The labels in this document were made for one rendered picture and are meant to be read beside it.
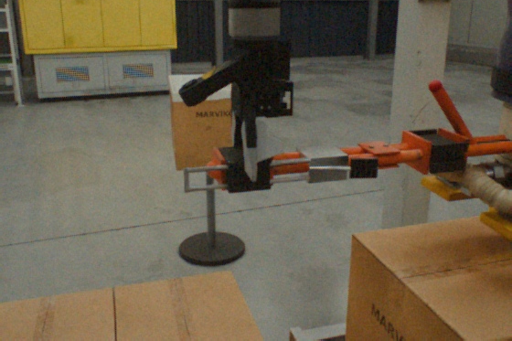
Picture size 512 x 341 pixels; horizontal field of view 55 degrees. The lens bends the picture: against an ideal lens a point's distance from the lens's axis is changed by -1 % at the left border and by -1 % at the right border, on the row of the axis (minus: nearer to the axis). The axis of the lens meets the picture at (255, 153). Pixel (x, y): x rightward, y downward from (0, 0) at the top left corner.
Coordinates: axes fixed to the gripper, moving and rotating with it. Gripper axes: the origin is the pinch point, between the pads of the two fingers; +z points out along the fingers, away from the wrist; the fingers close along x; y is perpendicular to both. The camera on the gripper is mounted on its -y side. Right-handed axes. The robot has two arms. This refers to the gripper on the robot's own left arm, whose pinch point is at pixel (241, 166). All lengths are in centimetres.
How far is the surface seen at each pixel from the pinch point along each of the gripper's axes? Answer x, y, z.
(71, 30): 712, -91, 18
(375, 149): -0.5, 23.0, -1.2
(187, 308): 59, -4, 65
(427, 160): -3.2, 31.4, 0.6
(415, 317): -7.1, 29.8, 28.9
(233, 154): -0.5, -1.4, -2.2
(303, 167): -2.5, 9.4, 0.2
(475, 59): 955, 787, 116
